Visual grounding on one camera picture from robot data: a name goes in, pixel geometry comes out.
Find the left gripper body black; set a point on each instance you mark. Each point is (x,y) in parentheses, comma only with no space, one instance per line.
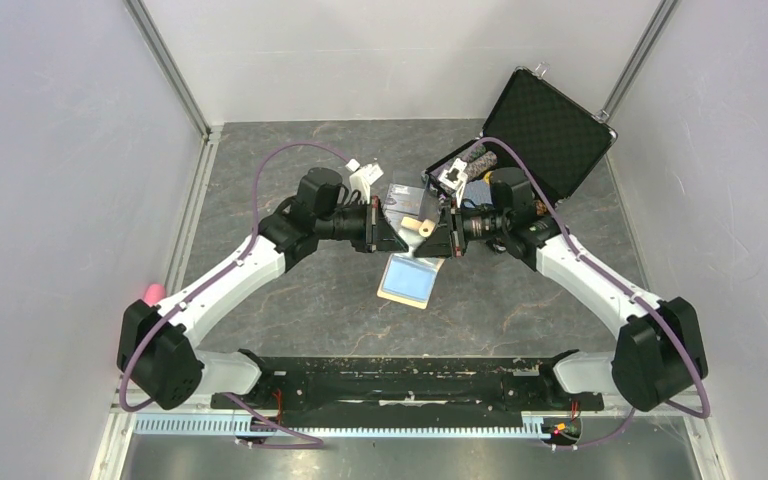
(359,221)

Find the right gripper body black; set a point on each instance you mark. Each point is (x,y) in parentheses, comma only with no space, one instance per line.
(458,221)

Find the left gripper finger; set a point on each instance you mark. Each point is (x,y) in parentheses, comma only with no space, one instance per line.
(382,224)
(392,243)

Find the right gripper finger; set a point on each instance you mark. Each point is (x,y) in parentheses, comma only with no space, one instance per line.
(437,245)
(443,221)

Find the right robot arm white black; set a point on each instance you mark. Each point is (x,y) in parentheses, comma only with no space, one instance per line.
(658,351)

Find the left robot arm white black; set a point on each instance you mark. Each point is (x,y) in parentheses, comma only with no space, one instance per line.
(159,343)

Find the clear sleeve with credit cards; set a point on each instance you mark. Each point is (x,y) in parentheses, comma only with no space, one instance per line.
(403,201)

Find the blue playing card deck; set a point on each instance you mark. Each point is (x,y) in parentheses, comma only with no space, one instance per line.
(478,193)

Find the pink brown poker chip row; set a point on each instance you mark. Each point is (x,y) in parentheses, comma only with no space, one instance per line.
(489,156)

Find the purple green poker chip row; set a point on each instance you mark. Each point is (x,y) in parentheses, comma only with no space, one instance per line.
(475,165)

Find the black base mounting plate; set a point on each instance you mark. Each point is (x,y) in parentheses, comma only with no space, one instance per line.
(331,391)

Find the black poker chip case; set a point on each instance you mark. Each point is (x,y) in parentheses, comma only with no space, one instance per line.
(534,125)

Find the pink cylindrical object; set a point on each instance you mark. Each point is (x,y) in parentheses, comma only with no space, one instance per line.
(154,294)

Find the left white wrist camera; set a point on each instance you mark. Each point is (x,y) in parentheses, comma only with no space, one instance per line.
(363,177)

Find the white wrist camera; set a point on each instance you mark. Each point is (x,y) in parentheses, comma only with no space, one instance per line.
(363,177)
(454,179)

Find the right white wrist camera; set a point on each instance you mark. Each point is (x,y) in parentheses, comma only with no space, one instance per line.
(454,179)

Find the white toothed cable rail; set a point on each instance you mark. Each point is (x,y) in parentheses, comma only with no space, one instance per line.
(243,425)

